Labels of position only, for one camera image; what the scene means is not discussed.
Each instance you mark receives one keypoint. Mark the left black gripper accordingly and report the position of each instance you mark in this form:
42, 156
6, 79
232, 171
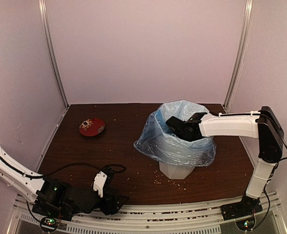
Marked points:
112, 209

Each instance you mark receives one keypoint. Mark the white faceted trash bin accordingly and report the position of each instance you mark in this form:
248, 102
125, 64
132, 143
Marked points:
175, 172

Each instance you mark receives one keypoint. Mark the blue plastic trash bag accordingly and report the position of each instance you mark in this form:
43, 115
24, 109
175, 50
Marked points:
159, 143

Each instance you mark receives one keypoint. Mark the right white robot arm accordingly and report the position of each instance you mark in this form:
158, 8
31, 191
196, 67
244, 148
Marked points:
262, 125

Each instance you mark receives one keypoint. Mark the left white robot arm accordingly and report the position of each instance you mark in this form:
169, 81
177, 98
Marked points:
53, 198

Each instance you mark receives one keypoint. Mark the red patterned plate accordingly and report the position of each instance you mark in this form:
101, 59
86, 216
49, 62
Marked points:
92, 127

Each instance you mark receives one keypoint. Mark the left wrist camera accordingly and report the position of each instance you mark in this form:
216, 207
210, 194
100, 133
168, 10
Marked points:
102, 178

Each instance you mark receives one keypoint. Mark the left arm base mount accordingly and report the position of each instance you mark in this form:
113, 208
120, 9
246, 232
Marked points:
48, 218

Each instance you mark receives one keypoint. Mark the aluminium front rail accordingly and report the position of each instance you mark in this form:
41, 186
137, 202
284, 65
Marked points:
188, 218

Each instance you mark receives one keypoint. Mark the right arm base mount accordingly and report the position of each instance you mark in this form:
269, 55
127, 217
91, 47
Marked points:
243, 214

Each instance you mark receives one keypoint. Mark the left aluminium corner post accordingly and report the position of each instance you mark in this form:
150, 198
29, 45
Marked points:
51, 52

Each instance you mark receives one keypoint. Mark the aluminium corner post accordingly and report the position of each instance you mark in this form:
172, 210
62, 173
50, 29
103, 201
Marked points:
51, 52
238, 63

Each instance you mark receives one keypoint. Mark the right aluminium corner post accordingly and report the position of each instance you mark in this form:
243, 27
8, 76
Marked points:
238, 63

